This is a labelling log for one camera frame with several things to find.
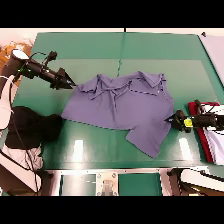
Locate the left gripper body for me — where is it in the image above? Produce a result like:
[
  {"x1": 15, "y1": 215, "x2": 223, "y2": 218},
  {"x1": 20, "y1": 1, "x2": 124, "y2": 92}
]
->
[{"x1": 49, "y1": 67, "x2": 77, "y2": 91}]

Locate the black cable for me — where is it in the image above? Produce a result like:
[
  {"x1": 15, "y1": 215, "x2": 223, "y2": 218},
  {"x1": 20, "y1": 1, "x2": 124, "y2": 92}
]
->
[{"x1": 7, "y1": 75, "x2": 42, "y2": 193}]

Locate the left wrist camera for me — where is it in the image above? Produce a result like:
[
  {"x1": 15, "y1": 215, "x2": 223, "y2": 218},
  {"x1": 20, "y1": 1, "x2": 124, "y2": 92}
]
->
[{"x1": 42, "y1": 50, "x2": 59, "y2": 67}]

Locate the pale pink garment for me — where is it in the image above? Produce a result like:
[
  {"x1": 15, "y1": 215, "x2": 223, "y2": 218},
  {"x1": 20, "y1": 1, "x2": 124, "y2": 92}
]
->
[{"x1": 0, "y1": 145, "x2": 45, "y2": 174}]

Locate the black garment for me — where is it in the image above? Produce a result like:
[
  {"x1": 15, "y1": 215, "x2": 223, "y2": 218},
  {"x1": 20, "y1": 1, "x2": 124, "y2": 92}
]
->
[{"x1": 4, "y1": 105, "x2": 65, "y2": 150}]

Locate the purple polo shirt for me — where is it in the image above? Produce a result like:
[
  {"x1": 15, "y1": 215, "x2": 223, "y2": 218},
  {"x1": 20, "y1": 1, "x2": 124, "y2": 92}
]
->
[{"x1": 60, "y1": 70, "x2": 176, "y2": 160}]

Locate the white garment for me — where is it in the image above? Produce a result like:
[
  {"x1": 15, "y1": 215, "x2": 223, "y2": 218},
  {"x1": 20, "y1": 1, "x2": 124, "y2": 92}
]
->
[{"x1": 201, "y1": 104, "x2": 224, "y2": 165}]

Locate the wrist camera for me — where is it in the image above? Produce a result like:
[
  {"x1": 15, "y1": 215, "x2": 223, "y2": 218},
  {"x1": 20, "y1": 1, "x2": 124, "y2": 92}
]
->
[
  {"x1": 193, "y1": 99, "x2": 206, "y2": 115},
  {"x1": 42, "y1": 50, "x2": 59, "y2": 67}
]

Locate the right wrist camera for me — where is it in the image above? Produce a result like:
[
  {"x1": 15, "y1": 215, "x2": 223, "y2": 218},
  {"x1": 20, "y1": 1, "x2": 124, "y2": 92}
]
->
[{"x1": 193, "y1": 99, "x2": 206, "y2": 115}]

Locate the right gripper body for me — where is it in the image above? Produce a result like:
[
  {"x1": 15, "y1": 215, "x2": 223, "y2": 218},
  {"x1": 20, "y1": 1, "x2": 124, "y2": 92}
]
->
[{"x1": 164, "y1": 109, "x2": 194, "y2": 133}]

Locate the silver frame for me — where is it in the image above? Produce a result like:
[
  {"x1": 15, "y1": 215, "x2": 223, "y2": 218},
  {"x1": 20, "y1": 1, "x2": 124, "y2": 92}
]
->
[{"x1": 42, "y1": 167, "x2": 224, "y2": 197}]

